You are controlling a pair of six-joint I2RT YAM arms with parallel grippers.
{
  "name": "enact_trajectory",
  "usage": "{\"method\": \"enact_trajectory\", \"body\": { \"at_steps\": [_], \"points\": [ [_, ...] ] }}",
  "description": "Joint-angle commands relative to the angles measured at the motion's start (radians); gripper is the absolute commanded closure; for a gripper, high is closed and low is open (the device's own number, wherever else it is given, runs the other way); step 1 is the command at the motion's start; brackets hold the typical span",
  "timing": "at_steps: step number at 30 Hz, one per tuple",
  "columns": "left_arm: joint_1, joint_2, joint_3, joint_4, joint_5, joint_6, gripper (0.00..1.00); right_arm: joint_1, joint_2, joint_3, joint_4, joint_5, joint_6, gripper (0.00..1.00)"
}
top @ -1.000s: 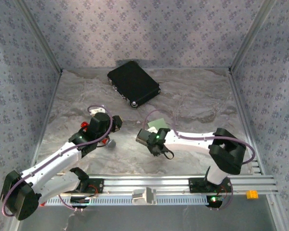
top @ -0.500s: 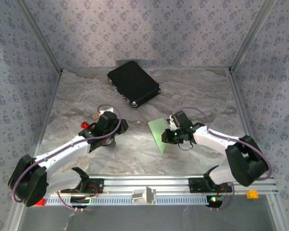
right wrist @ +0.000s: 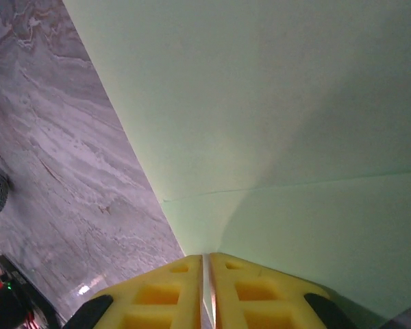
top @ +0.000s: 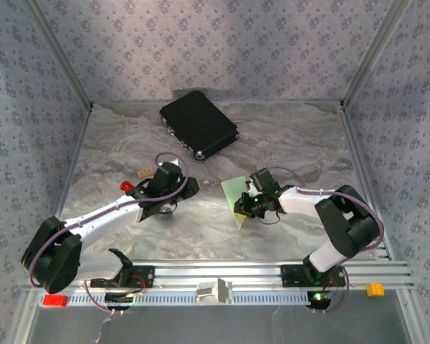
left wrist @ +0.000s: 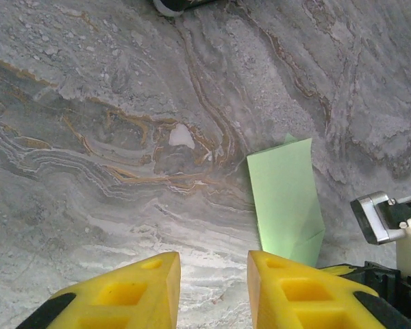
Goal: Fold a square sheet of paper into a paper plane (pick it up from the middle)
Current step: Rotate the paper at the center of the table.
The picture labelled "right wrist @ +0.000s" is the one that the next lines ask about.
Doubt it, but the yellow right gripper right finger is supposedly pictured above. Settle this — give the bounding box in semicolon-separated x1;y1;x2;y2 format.
208;252;353;329

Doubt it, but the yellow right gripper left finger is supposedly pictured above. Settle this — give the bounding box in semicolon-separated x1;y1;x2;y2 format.
63;253;205;329

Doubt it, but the light green paper sheet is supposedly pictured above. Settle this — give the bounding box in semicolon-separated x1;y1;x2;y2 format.
61;0;411;329

